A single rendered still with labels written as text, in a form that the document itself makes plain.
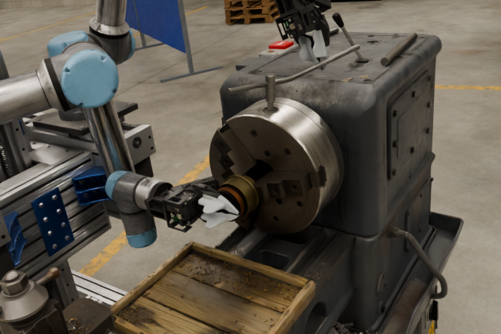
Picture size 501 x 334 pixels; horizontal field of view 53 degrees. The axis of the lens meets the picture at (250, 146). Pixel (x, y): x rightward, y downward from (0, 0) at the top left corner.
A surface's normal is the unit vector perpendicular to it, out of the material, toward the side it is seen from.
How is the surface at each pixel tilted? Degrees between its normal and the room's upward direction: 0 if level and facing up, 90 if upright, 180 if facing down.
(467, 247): 0
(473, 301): 0
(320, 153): 63
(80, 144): 90
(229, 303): 0
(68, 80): 89
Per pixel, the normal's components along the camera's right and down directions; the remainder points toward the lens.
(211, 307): -0.11, -0.91
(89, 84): 0.50, 0.29
